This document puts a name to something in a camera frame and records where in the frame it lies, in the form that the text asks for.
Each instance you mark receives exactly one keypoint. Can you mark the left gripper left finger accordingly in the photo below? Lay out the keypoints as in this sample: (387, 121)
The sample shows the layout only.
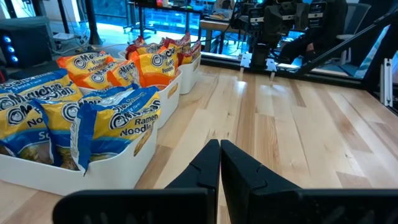
(205, 171)

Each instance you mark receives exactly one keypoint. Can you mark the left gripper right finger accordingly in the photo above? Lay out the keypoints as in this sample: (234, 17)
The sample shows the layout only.
(245, 174)

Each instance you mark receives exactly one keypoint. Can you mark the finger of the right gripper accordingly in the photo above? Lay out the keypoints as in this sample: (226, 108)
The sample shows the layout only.
(290, 21)
(273, 28)

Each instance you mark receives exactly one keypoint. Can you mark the red Maruchan noodle packet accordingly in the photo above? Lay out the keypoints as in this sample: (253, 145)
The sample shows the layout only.
(134, 48)
(149, 48)
(183, 42)
(194, 54)

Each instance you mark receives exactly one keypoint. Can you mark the blue Maruchan noodle packet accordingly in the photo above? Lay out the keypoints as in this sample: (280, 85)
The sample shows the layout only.
(18, 130)
(37, 81)
(59, 118)
(124, 121)

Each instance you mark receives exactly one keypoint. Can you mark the orange Maruchan noodle packet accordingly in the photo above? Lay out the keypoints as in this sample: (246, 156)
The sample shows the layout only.
(124, 73)
(84, 62)
(96, 79)
(157, 67)

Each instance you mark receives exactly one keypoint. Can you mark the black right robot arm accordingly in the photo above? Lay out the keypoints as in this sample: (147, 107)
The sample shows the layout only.
(259, 56)

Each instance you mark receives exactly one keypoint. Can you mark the person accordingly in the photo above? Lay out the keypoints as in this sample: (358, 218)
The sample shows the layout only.
(329, 31)

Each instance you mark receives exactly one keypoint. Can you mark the grey office chair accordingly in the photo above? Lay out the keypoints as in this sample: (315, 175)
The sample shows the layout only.
(354, 21)

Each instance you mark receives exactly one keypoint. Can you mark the wooden side table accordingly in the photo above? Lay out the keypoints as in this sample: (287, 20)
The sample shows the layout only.
(217, 24)

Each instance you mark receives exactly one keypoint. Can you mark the white plastic bin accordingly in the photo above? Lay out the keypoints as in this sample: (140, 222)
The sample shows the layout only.
(169, 102)
(189, 77)
(109, 177)

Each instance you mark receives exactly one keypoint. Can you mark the black pole stand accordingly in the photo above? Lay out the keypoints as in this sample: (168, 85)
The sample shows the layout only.
(91, 21)

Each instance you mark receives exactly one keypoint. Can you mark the black computer with blue lights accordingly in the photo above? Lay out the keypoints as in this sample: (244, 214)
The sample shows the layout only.
(28, 40)

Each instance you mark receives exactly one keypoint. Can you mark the white metal bracket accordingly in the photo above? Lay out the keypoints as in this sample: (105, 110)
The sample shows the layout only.
(387, 84)

